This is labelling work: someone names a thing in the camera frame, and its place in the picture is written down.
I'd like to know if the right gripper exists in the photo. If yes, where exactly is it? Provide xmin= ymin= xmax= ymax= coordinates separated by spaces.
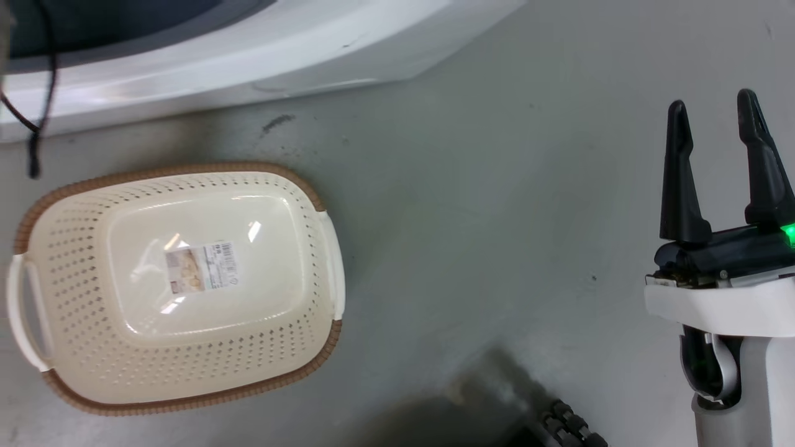
xmin=643 ymin=89 xmax=795 ymax=338

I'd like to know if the white washing machine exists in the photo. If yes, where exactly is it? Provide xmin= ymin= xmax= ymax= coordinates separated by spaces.
xmin=0 ymin=0 xmax=529 ymax=143

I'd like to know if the cream perforated laundry basket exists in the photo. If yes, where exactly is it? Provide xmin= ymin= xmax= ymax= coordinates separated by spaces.
xmin=6 ymin=163 xmax=346 ymax=417

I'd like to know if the paper label sticker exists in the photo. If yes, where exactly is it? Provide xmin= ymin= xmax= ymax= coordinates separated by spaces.
xmin=164 ymin=241 xmax=240 ymax=295

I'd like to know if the thin black cable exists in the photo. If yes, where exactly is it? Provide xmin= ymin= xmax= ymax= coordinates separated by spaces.
xmin=0 ymin=0 xmax=60 ymax=181

